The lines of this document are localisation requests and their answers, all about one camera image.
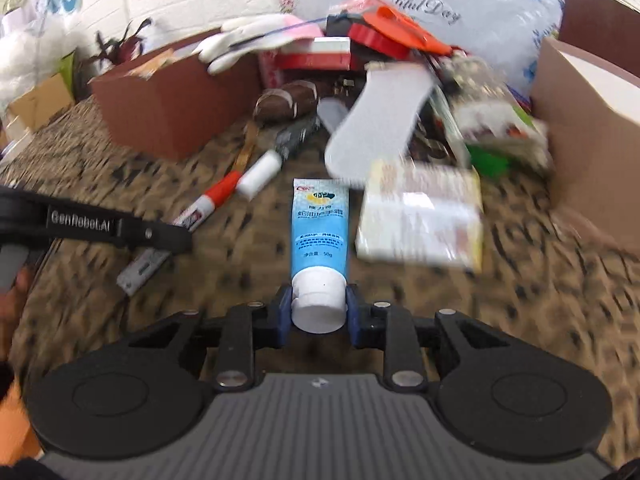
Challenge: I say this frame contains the blue white cream tube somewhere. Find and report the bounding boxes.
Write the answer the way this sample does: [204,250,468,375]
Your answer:
[291,179,349,335]

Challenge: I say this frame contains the red box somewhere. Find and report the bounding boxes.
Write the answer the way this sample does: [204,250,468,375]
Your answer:
[274,37,364,72]

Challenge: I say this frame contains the person left hand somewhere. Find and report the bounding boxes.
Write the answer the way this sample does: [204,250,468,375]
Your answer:
[0,266,32,361]

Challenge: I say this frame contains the white yellow flat box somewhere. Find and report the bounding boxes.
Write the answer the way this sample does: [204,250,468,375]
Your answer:
[355,160,483,272]

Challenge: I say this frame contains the red white glue pen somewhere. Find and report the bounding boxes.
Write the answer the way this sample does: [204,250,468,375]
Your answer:
[174,150,284,232]

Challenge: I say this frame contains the white grey insole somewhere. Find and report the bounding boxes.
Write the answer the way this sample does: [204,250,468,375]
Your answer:
[324,62,437,190]

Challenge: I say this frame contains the reddish brown cardboard box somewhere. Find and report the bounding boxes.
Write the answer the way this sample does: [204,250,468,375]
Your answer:
[90,28,262,160]

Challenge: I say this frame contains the brown football toy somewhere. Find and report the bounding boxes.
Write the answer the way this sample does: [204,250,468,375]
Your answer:
[253,80,330,124]

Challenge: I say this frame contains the white glove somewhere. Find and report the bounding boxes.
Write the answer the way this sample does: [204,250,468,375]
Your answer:
[194,13,326,76]

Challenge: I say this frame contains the orange plastic tool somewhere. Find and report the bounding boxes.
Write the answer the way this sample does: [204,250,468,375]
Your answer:
[343,0,454,61]

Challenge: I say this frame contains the tan cardboard box white inside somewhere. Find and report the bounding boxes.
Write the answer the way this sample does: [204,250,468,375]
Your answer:
[530,39,639,254]

